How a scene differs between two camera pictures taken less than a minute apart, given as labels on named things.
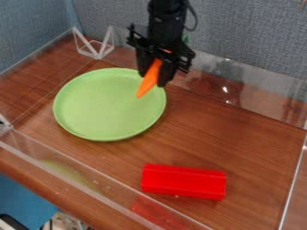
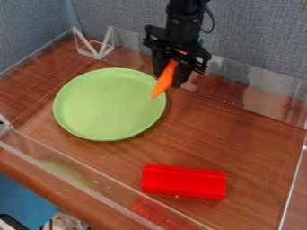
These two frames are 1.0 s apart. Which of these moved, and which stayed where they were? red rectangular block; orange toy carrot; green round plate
Moved: orange toy carrot
Stayed: green round plate; red rectangular block
